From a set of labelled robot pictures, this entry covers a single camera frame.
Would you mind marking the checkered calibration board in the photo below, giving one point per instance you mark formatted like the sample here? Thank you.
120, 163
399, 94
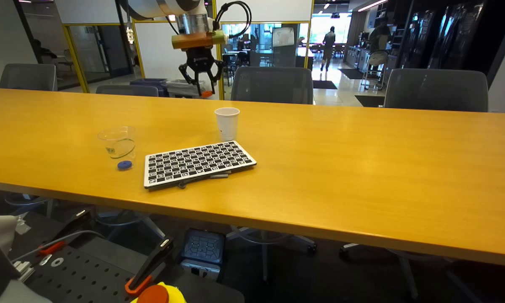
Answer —
195, 162

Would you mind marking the person in dark clothes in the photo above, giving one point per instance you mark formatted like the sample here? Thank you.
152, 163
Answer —
328, 44
377, 44

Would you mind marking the yellow framed glass partition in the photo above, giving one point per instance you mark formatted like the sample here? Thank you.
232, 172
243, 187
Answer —
78, 62

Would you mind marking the white paper cup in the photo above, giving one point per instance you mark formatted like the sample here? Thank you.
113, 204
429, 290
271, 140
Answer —
226, 125

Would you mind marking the blue grey mesh box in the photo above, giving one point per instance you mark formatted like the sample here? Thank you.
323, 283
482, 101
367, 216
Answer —
202, 249

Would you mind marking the small red tool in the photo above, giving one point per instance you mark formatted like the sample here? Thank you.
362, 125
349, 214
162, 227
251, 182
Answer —
51, 248

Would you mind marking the blue disc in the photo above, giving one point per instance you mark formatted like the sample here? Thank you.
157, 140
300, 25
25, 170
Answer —
125, 165

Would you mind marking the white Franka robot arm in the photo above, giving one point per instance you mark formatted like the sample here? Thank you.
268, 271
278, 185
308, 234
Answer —
194, 22

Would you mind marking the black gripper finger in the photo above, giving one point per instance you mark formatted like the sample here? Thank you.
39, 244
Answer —
212, 78
185, 76

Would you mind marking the clear glass cup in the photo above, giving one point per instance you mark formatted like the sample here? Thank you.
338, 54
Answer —
118, 147

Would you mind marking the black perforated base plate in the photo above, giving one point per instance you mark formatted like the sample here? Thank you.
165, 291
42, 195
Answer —
78, 278

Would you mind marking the yellow red emergency stop button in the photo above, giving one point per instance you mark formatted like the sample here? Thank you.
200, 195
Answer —
157, 295

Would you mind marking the dark floor mat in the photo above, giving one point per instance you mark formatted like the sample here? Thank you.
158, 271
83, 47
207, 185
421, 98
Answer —
370, 101
325, 84
354, 72

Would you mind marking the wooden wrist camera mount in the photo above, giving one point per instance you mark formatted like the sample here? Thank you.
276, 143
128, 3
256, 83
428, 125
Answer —
195, 40

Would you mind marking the orange disc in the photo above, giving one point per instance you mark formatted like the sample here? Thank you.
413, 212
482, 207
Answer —
207, 94

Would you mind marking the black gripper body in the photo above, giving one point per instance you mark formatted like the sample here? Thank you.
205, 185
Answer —
199, 59

